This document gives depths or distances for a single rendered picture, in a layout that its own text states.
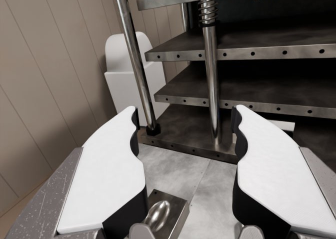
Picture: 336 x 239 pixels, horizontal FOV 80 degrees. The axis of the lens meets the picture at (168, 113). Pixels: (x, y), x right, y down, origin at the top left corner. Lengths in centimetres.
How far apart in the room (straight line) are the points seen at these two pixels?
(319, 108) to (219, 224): 61
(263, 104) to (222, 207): 48
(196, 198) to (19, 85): 208
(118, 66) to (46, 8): 94
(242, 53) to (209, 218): 67
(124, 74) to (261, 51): 190
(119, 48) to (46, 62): 80
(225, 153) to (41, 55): 216
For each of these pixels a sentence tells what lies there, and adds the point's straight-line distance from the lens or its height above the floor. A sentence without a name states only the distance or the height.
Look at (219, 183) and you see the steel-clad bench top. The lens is 94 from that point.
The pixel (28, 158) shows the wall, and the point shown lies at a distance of 266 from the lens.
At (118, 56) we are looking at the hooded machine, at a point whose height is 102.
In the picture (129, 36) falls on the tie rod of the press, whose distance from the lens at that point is 109.
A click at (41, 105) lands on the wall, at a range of 261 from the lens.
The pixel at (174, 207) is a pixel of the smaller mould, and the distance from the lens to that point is 80.
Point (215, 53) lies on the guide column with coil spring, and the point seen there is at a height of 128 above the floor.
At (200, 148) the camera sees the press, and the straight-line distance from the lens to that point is 114.
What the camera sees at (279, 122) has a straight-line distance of 105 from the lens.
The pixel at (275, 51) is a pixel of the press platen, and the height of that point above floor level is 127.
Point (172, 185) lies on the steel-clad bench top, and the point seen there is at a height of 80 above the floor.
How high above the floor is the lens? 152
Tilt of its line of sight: 29 degrees down
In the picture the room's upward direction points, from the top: 11 degrees counter-clockwise
